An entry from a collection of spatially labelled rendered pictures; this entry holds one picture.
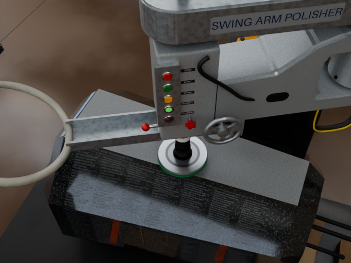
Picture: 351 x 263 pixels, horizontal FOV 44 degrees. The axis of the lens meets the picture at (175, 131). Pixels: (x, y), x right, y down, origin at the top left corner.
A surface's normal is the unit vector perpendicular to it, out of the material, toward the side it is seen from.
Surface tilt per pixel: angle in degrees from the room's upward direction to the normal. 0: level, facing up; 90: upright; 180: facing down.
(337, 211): 0
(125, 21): 0
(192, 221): 45
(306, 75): 90
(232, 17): 90
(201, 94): 90
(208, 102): 90
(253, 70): 4
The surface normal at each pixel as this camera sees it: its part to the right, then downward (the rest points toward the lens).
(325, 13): 0.16, 0.77
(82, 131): 0.01, -0.63
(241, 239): -0.25, 0.07
